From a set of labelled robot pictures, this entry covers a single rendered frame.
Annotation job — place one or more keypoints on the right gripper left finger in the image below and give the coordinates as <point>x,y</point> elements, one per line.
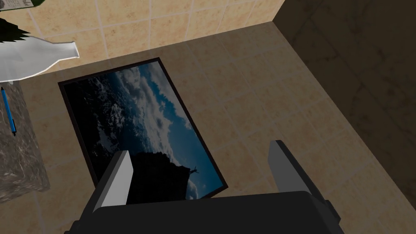
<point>115,183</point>

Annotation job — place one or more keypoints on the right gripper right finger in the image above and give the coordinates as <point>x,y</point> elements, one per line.
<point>287,172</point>

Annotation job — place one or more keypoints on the framed sky and clouds picture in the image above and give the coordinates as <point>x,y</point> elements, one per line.
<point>143,126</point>

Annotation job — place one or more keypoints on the blue pen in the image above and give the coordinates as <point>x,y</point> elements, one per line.
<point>8,111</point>

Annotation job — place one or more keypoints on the white vase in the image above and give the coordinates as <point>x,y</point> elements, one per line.
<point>29,58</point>

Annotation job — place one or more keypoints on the black spiky plant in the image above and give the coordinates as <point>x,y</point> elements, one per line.
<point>9,32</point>

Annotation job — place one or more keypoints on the green bottle with label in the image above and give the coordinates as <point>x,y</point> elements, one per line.
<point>19,3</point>

